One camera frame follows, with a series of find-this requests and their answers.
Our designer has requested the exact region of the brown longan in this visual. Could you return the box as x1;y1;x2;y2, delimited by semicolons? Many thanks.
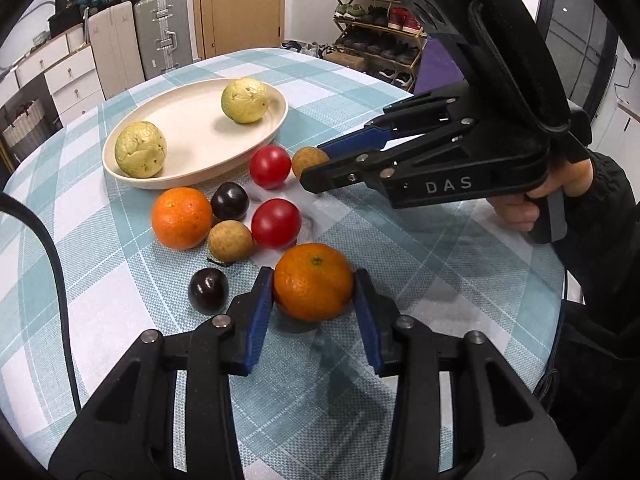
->
291;146;330;179
207;220;254;263

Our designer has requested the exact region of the red tomato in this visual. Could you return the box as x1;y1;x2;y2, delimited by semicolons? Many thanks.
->
248;145;292;190
250;198;302;249

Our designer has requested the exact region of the yellow-green guava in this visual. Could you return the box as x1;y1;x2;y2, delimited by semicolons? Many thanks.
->
114;122;167;179
221;77;270;125

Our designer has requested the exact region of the orange mandarin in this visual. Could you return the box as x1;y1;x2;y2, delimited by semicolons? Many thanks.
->
273;243;354;323
151;188;214;250

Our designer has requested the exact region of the dark plum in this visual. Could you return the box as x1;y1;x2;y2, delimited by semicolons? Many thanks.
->
188;268;229;315
210;182;250;221

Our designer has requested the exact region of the right hand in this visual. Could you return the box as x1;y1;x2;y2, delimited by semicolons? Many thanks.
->
487;159;593;232

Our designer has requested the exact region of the purple box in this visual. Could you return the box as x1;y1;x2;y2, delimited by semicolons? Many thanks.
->
413;38;464;94

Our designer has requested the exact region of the wooden shoe rack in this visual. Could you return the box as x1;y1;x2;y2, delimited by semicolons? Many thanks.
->
333;0;427;91

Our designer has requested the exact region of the teal checkered tablecloth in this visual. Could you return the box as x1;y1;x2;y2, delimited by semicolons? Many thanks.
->
1;49;564;479

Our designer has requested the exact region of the wooden door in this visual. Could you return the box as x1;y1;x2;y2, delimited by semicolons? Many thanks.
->
193;0;285;58

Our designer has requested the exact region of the cream round plate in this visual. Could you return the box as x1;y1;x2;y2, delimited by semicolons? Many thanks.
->
102;79;288;190

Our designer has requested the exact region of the silver suitcase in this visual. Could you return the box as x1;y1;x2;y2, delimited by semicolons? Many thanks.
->
134;0;193;80

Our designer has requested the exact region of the beige suitcase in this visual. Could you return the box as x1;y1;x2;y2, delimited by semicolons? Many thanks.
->
88;1;145;100

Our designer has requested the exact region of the woven laundry basket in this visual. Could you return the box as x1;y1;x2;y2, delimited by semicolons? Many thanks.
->
2;100;51;162

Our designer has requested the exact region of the white drawer cabinet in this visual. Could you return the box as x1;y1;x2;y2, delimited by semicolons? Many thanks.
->
1;25;105;127

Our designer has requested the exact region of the black cable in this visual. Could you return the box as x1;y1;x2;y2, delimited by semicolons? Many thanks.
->
0;192;83;413

